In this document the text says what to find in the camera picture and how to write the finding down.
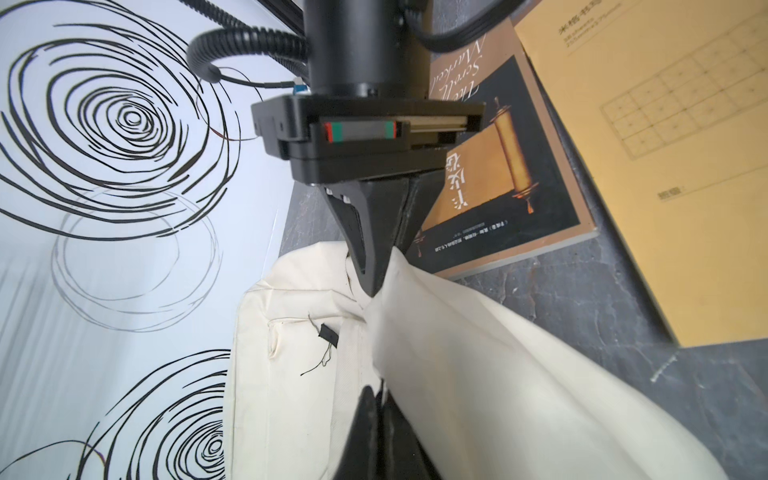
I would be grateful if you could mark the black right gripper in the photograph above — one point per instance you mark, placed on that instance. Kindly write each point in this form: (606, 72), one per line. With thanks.
(337, 141)

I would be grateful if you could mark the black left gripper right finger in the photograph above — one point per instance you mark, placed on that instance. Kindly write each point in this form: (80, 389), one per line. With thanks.
(401, 455)

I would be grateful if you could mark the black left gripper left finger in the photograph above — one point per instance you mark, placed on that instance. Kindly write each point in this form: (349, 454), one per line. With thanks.
(359, 460)

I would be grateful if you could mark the cream canvas backpack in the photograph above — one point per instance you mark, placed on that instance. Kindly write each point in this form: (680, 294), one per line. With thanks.
(488, 394)

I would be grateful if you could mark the brown black scroll book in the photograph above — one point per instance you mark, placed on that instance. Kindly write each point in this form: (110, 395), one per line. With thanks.
(510, 192)

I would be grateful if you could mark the yellow grid exercise book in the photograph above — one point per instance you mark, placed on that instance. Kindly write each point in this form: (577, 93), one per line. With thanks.
(666, 102)

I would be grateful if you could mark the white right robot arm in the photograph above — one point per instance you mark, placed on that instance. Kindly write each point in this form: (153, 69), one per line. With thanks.
(364, 49)

